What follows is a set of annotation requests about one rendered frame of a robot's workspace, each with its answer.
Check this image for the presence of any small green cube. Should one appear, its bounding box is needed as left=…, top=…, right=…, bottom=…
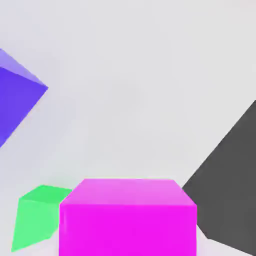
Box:
left=11, top=184, right=73, bottom=253

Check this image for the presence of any large purple box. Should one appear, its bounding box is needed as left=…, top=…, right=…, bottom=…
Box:
left=0, top=48, right=49, bottom=149

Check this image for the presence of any small magenta cube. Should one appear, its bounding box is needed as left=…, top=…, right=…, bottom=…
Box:
left=58, top=178, right=198, bottom=256

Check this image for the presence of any large dark grey box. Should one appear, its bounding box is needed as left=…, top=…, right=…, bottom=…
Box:
left=181, top=99, right=256, bottom=256

